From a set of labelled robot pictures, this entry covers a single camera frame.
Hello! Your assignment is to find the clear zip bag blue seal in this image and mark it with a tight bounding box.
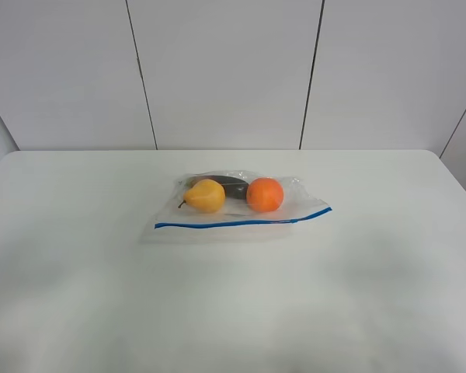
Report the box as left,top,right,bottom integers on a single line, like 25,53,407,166
141,170,332,244

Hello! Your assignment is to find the dark purple eggplant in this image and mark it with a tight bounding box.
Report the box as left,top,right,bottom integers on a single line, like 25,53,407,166
186,175,249,200

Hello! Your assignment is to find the yellow pear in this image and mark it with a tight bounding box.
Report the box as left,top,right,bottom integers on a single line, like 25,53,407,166
178,179,226,214

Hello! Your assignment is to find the orange fruit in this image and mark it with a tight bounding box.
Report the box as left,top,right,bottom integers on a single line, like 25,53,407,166
246,177,284,213

